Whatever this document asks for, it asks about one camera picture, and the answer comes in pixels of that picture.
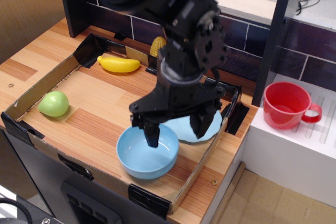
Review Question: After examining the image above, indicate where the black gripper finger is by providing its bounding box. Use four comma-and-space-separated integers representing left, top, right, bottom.
190, 104, 218, 138
143, 120, 160, 148

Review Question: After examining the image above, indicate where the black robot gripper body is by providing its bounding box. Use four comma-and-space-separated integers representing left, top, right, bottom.
129, 78, 226, 129

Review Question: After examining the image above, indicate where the light blue plastic bowl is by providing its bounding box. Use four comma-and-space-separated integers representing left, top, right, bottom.
116, 124, 179, 179

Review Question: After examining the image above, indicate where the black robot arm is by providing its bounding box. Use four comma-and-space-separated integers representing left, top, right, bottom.
101, 0, 227, 147

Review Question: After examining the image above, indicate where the light blue plastic plate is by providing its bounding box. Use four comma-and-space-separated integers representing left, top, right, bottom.
164, 111, 222, 143

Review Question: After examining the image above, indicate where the cardboard fence with black tape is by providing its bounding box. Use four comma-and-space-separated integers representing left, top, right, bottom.
1, 31, 257, 223

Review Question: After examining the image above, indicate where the yellow toy corn cob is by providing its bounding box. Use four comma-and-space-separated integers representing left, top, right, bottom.
150, 36, 167, 57

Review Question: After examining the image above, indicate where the yellow toy banana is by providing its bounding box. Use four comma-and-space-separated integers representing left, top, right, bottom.
97, 56, 141, 73

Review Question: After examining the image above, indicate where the red plastic cup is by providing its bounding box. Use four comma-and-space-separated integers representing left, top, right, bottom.
263, 81, 322, 130

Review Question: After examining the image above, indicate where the black oven control panel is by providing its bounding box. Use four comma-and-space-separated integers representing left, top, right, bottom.
61, 182, 122, 224

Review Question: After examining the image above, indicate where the green toy pear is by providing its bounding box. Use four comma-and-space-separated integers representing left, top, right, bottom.
38, 91, 69, 118

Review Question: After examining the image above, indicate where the white grooved drying rack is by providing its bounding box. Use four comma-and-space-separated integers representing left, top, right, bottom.
243, 74, 335, 207

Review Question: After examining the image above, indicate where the dark left shelf post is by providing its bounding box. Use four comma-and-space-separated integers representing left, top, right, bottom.
62, 0, 90, 38

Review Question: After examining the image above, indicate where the dark shelf post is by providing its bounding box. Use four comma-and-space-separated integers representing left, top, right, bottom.
252, 0, 299, 106
62, 0, 90, 38

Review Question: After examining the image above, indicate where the black braided cable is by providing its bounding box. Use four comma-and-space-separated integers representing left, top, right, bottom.
0, 199, 27, 224

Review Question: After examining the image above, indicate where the dark right shelf post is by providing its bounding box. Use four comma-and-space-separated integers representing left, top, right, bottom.
252, 0, 299, 106

